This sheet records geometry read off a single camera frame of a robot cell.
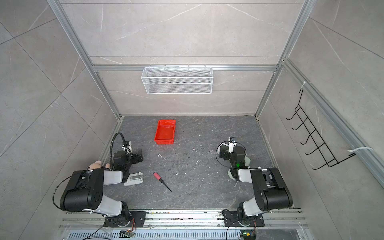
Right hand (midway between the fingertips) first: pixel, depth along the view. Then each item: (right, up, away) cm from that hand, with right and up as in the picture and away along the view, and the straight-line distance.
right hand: (228, 144), depth 94 cm
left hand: (-62, -2, -1) cm, 62 cm away
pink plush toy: (-80, -11, -7) cm, 81 cm away
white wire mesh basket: (-34, +43, +7) cm, 56 cm away
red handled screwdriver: (-44, -18, -7) cm, 49 cm away
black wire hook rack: (+35, -2, -33) cm, 48 cm away
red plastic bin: (-45, +7, +20) cm, 50 cm away
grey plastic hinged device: (-57, -19, -9) cm, 60 cm away
